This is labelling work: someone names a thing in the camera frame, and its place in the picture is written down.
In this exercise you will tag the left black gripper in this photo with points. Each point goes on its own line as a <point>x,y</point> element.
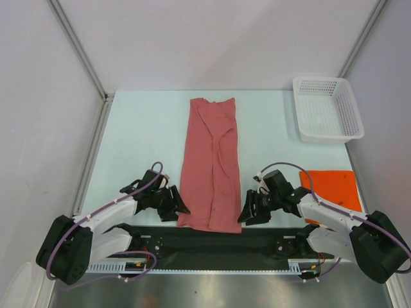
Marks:
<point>174,205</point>

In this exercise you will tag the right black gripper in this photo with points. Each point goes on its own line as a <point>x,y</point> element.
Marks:
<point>256,216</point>

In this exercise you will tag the pink red t shirt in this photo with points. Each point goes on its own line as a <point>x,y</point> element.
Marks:
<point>210,178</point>

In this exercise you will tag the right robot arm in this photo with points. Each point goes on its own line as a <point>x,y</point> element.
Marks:
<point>303,203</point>

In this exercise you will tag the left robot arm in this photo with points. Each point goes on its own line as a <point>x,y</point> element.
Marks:
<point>102,221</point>

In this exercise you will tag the folded orange t shirt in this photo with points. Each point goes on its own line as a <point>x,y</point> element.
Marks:
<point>338,187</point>

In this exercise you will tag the white plastic basket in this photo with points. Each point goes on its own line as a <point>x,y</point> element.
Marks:
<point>326,110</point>

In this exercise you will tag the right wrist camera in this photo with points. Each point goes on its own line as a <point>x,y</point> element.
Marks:
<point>262,187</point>

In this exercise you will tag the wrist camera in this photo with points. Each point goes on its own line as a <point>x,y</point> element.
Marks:
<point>164,182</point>
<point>262,187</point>

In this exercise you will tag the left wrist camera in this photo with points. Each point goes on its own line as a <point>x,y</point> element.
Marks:
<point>164,182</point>

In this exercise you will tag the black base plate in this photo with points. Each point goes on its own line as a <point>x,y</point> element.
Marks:
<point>254,249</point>

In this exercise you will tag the left aluminium corner post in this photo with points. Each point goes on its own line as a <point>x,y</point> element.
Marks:
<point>78,48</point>

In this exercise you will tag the aluminium corner post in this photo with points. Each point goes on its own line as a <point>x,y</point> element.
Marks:
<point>78,48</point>
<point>372,20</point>

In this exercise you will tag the right aluminium corner post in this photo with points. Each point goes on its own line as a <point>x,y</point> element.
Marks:
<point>372,20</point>

